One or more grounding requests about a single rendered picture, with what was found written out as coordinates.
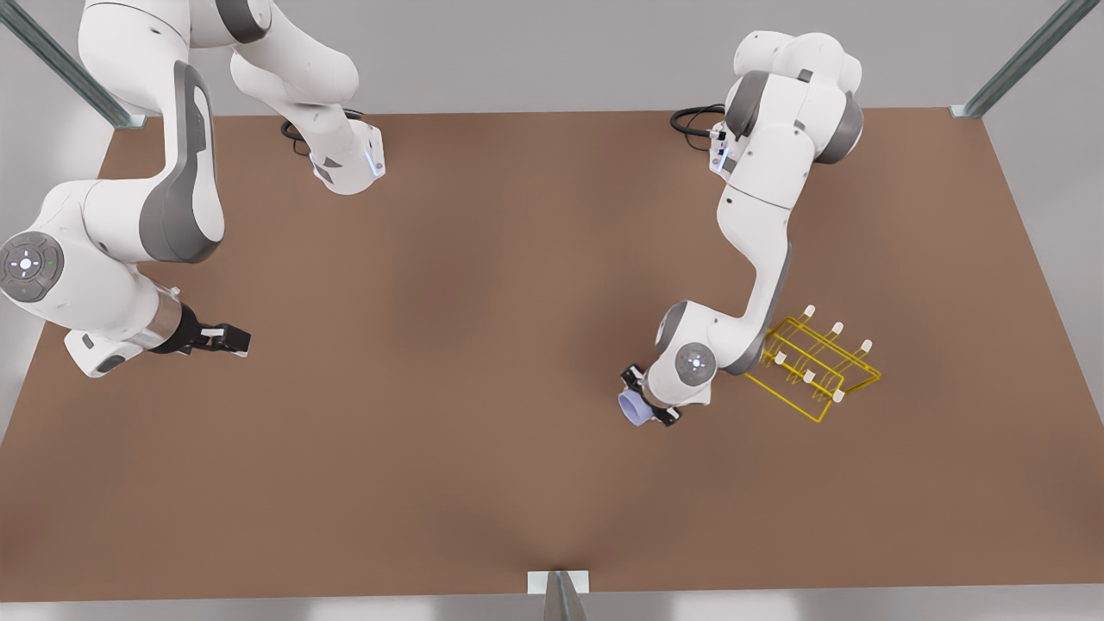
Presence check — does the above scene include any black cable loop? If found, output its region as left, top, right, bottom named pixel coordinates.
left=280, top=110, right=365, bottom=158
left=670, top=103, right=728, bottom=141

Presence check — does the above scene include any yellow wire cup holder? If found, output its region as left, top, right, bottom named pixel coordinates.
left=743, top=304, right=883, bottom=424

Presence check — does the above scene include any silver frame post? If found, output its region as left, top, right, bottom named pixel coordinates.
left=949, top=0, right=1104, bottom=120
left=0, top=0, right=147, bottom=129
left=527, top=569, right=592, bottom=621

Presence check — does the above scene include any lavender cup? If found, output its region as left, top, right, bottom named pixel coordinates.
left=617, top=390, right=657, bottom=428

